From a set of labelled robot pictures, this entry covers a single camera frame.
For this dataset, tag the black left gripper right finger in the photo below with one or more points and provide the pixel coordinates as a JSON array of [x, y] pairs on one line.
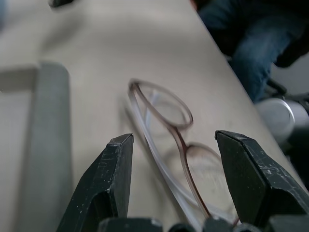
[[253, 178]]

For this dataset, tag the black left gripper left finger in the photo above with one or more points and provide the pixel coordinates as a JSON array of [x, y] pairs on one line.
[[106, 183]]

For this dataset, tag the grey open glasses case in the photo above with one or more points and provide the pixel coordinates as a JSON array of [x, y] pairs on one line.
[[46, 135]]

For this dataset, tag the person in blue jeans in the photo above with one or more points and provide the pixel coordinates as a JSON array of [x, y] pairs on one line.
[[253, 48]]

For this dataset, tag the black object at table edge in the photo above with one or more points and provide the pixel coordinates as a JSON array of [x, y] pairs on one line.
[[60, 2]]

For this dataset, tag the brown translucent frame glasses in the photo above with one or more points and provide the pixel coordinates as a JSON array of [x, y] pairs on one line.
[[169, 125]]

